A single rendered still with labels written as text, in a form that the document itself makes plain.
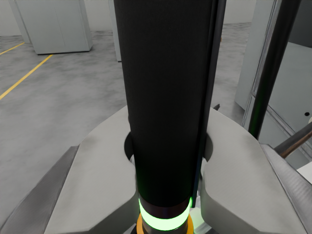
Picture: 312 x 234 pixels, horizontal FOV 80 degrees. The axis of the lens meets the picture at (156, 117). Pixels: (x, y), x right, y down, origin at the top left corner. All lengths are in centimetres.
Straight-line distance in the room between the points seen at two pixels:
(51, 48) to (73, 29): 105
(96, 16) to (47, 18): 520
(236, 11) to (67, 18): 1008
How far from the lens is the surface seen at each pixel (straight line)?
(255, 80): 161
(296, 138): 31
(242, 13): 1431
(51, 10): 753
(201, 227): 20
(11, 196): 251
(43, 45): 783
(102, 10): 1236
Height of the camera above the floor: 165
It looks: 33 degrees down
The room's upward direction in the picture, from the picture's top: 2 degrees counter-clockwise
